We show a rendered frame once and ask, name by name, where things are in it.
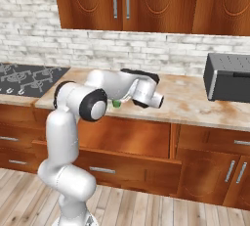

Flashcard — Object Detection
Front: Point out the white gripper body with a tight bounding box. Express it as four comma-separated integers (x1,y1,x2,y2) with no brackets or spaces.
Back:
119,95,133,104

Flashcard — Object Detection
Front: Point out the green smoothie cup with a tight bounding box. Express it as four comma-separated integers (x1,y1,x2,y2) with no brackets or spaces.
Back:
111,99,123,110

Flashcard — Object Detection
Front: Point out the open wooden drawer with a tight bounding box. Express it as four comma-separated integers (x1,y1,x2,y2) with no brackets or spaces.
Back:
31,114,183,198

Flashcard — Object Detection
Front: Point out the wooden drawer front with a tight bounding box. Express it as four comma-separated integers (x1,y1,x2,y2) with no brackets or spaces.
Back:
0,103,48,155
176,123,250,157
0,151,45,175

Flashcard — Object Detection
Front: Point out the black hob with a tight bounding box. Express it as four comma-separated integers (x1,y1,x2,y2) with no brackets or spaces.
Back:
0,62,71,99

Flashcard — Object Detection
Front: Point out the dark grey microwave oven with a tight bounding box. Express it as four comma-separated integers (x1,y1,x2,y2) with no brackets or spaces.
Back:
202,52,250,104

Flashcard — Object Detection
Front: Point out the wooden base cupboard door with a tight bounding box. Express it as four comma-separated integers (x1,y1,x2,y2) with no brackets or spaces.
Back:
175,147,242,206
222,155,250,212

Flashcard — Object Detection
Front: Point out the silver drawer handle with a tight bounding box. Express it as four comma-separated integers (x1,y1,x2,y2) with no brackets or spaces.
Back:
8,158,28,166
232,139,250,147
0,135,20,142
89,165,117,175

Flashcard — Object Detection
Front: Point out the wooden wall cupboard door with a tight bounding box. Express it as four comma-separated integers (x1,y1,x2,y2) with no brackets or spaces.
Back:
191,0,250,37
52,0,124,32
122,0,201,35

